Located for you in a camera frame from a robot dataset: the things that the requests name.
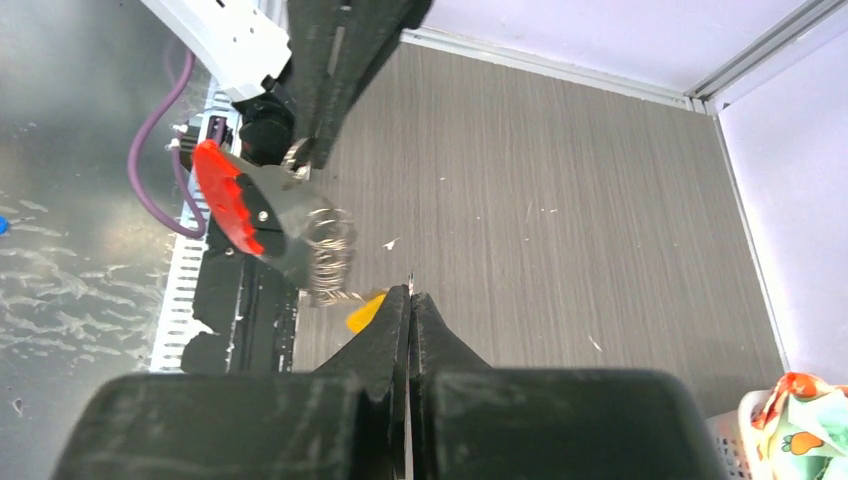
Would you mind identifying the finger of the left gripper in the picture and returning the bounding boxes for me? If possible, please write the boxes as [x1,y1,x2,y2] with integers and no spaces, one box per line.
[287,0,344,163]
[311,0,432,169]

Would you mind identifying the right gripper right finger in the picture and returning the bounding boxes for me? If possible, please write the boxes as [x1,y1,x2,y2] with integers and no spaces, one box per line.
[409,293,723,479]

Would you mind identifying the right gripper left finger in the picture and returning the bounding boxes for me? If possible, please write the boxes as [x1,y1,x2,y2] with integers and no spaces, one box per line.
[53,285,411,479]

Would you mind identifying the key with yellow tag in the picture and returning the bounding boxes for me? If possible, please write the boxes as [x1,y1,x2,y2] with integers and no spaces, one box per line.
[346,289,388,334]

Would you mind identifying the silver split keyring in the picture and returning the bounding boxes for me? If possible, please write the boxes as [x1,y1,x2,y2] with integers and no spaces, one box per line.
[281,137,314,180]

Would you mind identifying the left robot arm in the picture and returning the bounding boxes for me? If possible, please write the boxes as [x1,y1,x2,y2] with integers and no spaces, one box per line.
[145,1,432,169]

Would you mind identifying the white plastic basket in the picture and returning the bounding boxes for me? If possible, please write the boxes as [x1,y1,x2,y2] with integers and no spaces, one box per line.
[706,390,773,480]

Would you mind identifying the colourful patterned cloth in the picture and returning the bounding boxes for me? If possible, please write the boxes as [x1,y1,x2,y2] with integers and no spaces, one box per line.
[743,372,847,480]

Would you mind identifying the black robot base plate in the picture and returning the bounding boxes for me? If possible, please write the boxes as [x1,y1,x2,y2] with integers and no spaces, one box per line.
[180,222,299,374]

